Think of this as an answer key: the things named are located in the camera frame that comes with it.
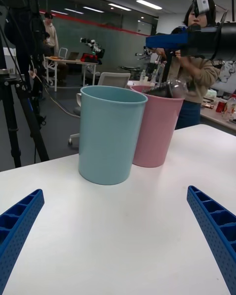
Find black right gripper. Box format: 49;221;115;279
145;27;222;60

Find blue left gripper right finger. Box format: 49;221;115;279
186;185;236;295

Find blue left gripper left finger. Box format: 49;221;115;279
0;189;45;295

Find small dark plastic bottle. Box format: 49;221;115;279
142;77;189;99

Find ceiling light panel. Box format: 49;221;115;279
136;0;163;10
83;5;105;14
108;2;132;12

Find person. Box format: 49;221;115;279
43;12;60;55
152;0;222;130

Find white office chair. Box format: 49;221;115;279
68;72;131;146

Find red can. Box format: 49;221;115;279
216;101;227;114

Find clear plastic bottle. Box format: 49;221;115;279
226;94;236;121

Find pink plastic bin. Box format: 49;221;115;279
129;85;185;168

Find white workshop table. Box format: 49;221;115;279
45;56;99;92

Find pale blue plastic bin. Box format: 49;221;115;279
78;85;148;186

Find black camera tripod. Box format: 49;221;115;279
0;0;50;169

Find beige cable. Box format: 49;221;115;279
30;70;81;118

